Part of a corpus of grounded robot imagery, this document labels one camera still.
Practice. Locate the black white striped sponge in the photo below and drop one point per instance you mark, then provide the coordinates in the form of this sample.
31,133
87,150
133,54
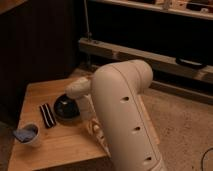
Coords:
47,116

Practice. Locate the light wooden table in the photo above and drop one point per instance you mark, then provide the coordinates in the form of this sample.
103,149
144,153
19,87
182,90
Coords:
65,147

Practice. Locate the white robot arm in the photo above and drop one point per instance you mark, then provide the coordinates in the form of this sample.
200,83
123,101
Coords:
113,95

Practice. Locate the black handle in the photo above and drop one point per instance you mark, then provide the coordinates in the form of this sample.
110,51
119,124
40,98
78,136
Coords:
190,65

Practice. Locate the white shelf with items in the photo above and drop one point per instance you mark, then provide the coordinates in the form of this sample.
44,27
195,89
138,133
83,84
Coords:
178,7

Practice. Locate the black round bowl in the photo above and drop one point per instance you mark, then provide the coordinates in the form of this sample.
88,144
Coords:
65,108

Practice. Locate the blue cloth in cup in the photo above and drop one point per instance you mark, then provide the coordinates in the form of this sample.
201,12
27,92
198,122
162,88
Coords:
25,135

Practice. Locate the metal pole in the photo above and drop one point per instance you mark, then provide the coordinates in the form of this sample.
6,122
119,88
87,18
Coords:
88,33

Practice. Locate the white cup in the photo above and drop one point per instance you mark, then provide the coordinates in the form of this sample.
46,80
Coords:
36,142

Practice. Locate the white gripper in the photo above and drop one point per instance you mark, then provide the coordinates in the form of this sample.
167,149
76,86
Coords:
87,112

